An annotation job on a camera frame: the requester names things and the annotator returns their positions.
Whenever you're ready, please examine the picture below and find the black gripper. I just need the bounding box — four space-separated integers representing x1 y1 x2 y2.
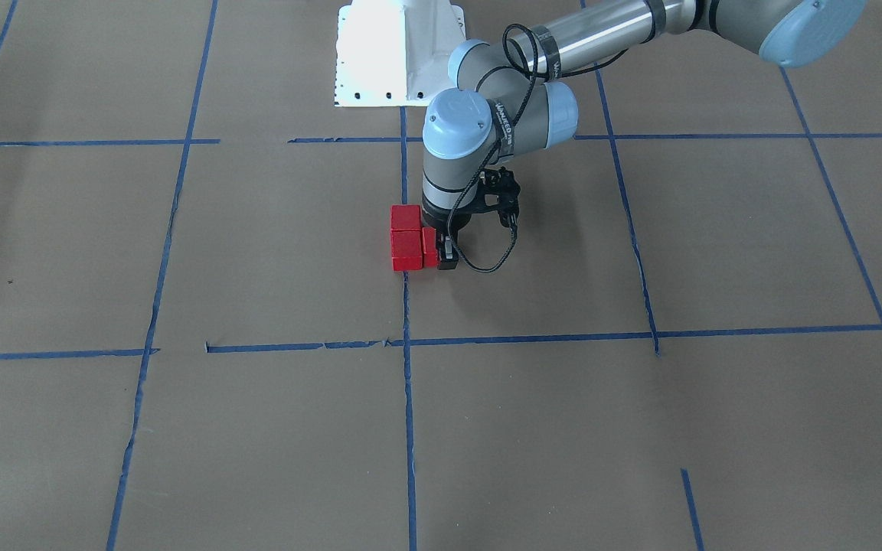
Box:
421 205 472 271

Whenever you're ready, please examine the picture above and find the red block placed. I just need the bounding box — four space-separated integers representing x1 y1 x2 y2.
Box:
389 204 423 233
390 230 424 272

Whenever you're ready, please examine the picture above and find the red block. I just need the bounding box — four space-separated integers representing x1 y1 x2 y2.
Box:
421 226 440 269

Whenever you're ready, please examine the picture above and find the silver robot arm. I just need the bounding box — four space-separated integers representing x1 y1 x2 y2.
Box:
421 1 865 269

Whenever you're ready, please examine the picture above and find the brown paper table cover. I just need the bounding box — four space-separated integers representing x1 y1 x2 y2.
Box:
0 1 882 550

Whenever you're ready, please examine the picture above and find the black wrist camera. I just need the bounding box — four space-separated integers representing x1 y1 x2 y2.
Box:
479 167 521 231

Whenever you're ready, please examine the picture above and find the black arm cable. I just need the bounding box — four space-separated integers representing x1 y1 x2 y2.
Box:
446 23 541 273

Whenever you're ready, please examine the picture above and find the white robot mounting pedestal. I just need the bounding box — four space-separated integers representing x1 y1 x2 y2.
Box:
333 1 466 108

